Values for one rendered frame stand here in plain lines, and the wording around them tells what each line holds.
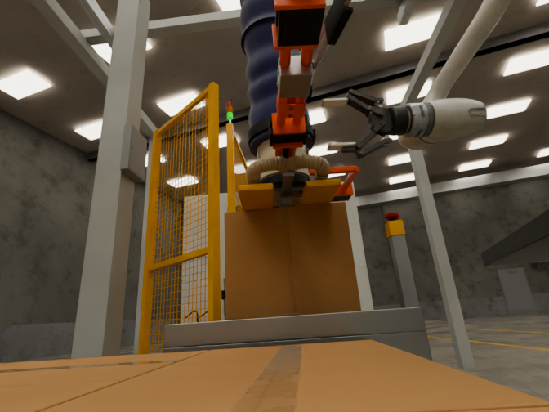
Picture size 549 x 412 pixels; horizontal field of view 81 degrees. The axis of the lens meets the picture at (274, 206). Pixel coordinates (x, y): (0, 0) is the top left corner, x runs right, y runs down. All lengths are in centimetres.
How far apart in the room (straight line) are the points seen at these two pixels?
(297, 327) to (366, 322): 18
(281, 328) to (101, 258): 125
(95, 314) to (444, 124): 171
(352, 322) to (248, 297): 31
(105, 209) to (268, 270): 123
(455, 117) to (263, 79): 59
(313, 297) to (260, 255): 20
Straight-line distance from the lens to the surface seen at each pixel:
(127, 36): 268
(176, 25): 352
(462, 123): 97
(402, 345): 95
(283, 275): 100
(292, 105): 74
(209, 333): 95
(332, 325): 92
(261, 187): 88
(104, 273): 191
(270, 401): 30
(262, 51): 123
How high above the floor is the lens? 61
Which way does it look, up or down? 19 degrees up
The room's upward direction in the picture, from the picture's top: 4 degrees counter-clockwise
